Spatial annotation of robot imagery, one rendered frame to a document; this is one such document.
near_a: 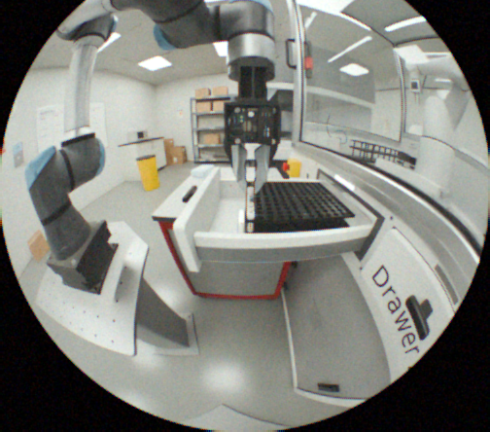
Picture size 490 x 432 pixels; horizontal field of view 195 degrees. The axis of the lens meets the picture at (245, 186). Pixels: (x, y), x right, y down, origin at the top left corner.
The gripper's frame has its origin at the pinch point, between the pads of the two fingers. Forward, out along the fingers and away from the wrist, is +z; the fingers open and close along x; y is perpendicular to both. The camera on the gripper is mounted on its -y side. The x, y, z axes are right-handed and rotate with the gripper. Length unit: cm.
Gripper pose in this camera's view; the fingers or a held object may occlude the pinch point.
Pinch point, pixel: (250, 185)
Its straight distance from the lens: 27.2
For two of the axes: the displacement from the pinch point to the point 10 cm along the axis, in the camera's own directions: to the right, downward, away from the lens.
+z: 0.0, 9.2, 4.0
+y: -0.1, 4.0, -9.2
